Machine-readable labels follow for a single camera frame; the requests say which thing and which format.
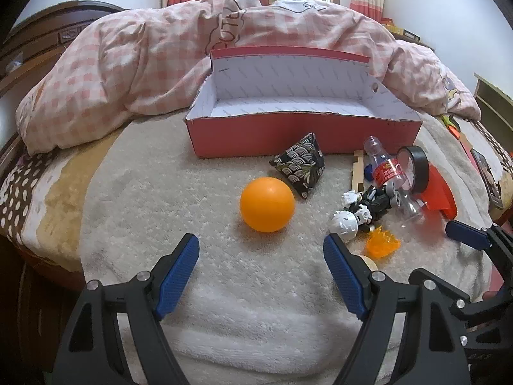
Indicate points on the white toy figure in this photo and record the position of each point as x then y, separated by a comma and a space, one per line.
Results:
343, 224

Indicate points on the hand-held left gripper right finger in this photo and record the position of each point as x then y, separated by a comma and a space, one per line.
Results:
344, 276

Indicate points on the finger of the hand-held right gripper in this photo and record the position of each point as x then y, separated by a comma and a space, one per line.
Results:
467, 234
481, 317

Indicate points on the orange green plastic toy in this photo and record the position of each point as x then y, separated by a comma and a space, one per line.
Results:
451, 126

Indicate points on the yellow box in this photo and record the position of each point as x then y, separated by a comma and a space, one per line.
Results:
390, 28

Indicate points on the pink checked quilt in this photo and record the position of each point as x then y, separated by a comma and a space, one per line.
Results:
140, 68

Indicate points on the cream fleece blanket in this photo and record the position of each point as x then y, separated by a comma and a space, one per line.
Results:
240, 329

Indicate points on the wooden shelf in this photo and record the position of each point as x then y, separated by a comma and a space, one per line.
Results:
493, 100

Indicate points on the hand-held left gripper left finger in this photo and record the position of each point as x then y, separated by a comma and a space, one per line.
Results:
178, 276

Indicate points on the orange translucent plastic piece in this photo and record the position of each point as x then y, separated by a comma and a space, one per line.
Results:
382, 244

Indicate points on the brown patterned bedsheet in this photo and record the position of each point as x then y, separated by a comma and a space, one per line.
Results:
40, 196

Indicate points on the black toy robot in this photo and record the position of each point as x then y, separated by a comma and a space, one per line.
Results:
378, 202

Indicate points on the orange plastic disc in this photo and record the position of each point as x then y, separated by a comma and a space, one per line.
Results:
439, 192

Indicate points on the beige round wooden piece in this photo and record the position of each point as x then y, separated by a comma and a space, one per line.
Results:
370, 264

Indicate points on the white cardboard box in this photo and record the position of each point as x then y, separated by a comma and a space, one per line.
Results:
280, 136

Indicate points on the notched wooden block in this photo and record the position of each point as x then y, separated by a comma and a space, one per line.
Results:
358, 168

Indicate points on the dark wooden bed headboard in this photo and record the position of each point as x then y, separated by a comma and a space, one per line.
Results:
48, 28

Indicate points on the orange ball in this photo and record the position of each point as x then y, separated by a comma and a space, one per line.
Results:
266, 204

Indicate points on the black tape roll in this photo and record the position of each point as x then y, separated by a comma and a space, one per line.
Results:
421, 168

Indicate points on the wooden desk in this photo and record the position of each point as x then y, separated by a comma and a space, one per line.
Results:
408, 36

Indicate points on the black patterned pyramid pouch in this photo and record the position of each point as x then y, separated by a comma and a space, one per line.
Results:
300, 164

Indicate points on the clear plastic bottle red label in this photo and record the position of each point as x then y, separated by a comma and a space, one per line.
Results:
386, 172

